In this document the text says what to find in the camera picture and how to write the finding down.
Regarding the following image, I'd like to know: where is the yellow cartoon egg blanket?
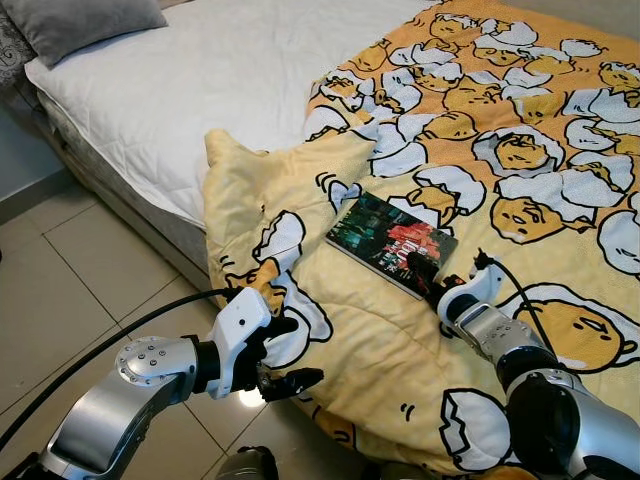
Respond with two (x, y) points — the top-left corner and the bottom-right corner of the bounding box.
(203, 0), (640, 480)

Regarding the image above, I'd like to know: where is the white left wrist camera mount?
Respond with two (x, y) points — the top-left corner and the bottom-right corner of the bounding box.
(208, 288), (273, 399)

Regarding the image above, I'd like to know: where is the white quilted mattress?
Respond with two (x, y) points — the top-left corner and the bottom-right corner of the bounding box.
(22, 0), (441, 293)

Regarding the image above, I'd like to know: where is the grey floral patterned cushion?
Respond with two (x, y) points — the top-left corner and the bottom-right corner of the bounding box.
(0, 8), (31, 86)

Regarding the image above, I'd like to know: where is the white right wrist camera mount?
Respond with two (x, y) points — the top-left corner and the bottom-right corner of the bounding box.
(437, 265), (504, 323)

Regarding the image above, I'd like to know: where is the dark grey robot left leg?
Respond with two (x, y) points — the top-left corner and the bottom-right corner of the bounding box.
(215, 445), (281, 480)

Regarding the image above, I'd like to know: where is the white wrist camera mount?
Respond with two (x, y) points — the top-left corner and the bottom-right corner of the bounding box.
(208, 288), (273, 399)
(437, 265), (504, 323)

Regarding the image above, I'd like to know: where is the grey plush pillow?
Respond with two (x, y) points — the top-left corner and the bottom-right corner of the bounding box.
(0, 0), (169, 69)

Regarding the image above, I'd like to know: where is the dark red cover book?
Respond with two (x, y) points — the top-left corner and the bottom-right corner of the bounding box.
(325, 192), (459, 301)

